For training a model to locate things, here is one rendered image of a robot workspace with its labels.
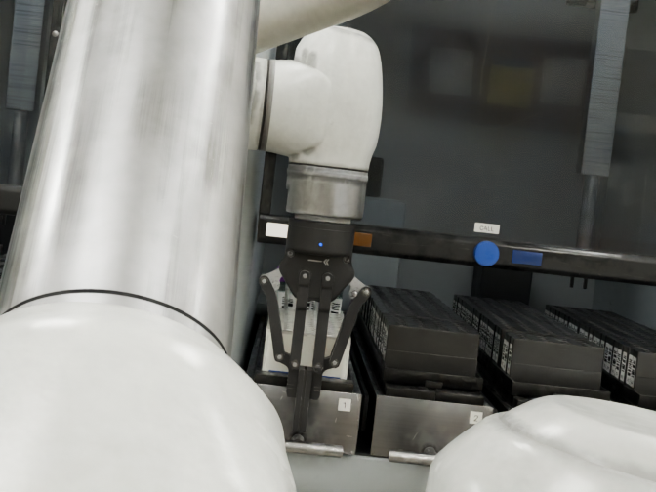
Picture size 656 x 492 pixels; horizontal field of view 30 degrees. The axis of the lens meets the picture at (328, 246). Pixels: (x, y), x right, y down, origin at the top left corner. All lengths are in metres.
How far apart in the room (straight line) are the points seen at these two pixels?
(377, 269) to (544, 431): 1.69
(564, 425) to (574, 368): 1.11
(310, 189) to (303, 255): 0.08
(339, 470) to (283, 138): 0.39
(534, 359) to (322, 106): 0.42
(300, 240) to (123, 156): 0.83
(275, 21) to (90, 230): 0.65
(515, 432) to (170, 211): 0.18
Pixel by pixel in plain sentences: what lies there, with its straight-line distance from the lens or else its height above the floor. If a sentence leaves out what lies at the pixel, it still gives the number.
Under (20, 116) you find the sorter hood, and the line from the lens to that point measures 1.50.
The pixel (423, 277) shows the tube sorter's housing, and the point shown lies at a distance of 2.25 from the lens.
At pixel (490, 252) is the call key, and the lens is 1.46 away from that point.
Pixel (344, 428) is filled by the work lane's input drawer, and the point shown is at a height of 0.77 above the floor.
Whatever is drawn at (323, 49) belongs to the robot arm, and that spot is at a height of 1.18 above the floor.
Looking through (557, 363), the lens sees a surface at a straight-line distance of 1.52.
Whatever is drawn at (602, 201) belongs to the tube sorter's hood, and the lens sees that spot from 1.51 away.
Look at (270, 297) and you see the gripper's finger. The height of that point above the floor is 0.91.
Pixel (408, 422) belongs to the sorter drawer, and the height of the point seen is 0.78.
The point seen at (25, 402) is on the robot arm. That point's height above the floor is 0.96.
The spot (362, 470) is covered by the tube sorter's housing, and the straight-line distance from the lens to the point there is 1.43.
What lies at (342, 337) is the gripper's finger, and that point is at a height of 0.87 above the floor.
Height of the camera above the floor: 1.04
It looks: 3 degrees down
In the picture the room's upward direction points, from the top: 6 degrees clockwise
